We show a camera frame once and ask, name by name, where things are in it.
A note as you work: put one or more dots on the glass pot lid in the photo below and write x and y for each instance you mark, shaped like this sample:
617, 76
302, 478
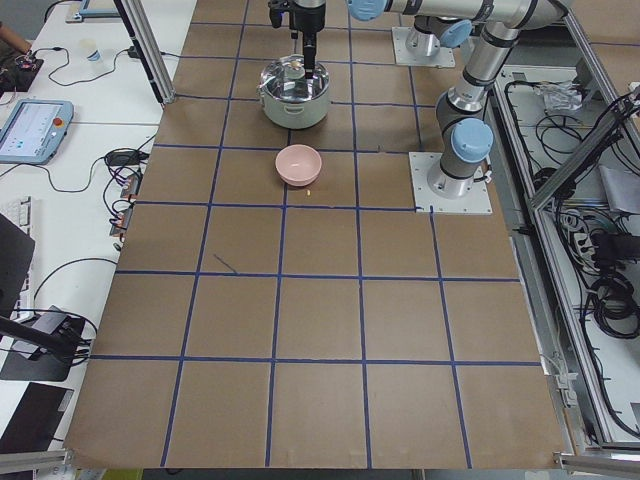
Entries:
285, 80

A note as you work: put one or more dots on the teach pendant tablet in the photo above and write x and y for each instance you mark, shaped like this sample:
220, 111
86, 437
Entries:
34, 131

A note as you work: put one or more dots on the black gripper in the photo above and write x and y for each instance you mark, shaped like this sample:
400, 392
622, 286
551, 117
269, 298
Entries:
307, 17

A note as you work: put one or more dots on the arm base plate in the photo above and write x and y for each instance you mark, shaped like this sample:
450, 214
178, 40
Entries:
413, 48
436, 192

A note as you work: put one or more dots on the light green steel pot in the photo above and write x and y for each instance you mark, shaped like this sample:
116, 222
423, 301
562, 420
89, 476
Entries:
296, 116

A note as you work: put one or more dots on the pink bowl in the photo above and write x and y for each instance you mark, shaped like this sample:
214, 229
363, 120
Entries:
298, 165

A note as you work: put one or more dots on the person at desk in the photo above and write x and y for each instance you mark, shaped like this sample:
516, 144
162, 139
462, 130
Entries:
13, 46

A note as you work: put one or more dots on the aluminium frame post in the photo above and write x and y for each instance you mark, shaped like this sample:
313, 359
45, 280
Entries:
140, 32

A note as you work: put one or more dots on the white keyboard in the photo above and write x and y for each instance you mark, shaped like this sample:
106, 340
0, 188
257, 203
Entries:
17, 249

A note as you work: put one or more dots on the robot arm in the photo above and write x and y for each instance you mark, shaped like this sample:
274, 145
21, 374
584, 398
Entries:
308, 4
467, 138

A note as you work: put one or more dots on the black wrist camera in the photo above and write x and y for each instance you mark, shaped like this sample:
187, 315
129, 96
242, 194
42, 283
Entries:
277, 9

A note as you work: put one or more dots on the black monitor stand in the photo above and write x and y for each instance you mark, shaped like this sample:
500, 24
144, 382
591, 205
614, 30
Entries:
43, 349

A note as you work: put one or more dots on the paper cup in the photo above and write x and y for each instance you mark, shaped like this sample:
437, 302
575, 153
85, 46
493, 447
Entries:
90, 50

